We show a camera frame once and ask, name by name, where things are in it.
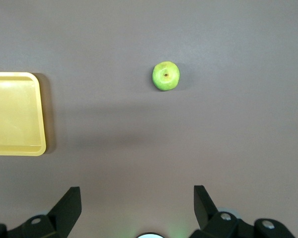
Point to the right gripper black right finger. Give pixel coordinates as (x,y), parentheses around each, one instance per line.
(213,223)

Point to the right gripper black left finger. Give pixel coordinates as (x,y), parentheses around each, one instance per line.
(62,213)

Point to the green apple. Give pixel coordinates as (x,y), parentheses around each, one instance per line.
(166,77)

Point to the yellow plastic tray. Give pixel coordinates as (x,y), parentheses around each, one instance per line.
(13,114)

